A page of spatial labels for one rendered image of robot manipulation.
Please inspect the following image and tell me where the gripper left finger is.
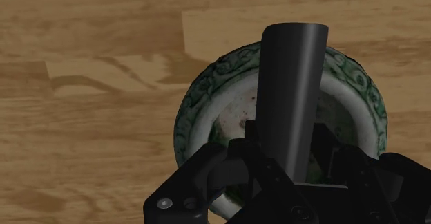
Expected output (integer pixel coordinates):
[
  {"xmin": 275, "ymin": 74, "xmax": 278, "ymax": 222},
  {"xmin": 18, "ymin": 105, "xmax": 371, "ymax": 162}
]
[{"xmin": 142, "ymin": 120, "xmax": 320, "ymax": 224}]

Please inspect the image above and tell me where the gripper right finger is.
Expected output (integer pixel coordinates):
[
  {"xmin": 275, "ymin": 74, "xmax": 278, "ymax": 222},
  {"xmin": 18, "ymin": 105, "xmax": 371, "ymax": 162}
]
[{"xmin": 309, "ymin": 122, "xmax": 431, "ymax": 224}]

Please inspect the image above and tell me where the dark grey cylinder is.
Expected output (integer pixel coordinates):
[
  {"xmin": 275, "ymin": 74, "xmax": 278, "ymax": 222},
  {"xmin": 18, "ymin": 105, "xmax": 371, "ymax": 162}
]
[{"xmin": 255, "ymin": 22, "xmax": 329, "ymax": 184}]

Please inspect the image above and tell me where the green patterned white bowl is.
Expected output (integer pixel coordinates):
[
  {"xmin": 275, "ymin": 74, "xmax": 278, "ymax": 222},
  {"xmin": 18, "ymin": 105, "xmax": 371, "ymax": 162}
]
[{"xmin": 173, "ymin": 41, "xmax": 389, "ymax": 220}]

